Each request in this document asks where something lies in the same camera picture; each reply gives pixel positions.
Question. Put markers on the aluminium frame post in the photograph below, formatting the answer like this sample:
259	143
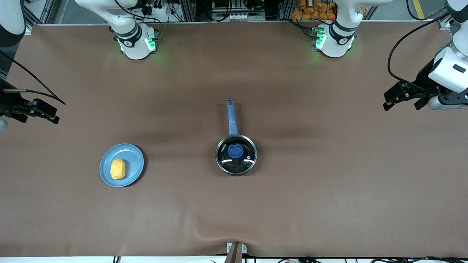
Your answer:
446	20
40	14

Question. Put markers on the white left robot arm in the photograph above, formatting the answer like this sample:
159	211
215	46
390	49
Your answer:
334	47

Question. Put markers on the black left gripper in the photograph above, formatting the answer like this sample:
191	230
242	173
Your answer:
420	83

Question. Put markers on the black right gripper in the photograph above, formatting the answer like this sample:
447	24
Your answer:
10	108

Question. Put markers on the brown table cloth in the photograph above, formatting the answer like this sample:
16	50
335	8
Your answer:
329	204

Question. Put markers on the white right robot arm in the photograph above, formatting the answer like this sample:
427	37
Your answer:
133	49

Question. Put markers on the blue round plate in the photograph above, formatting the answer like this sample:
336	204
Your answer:
131	164

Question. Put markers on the yellow potato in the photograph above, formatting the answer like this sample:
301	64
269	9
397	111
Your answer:
117	169

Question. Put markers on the glass lid with blue knob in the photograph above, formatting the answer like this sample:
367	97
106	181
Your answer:
236	151

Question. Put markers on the white power strip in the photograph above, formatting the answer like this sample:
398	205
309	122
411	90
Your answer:
157	9

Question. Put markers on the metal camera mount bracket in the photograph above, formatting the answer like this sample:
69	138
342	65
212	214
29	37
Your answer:
236	252

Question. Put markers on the bag of orange items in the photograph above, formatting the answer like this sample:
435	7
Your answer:
310	11

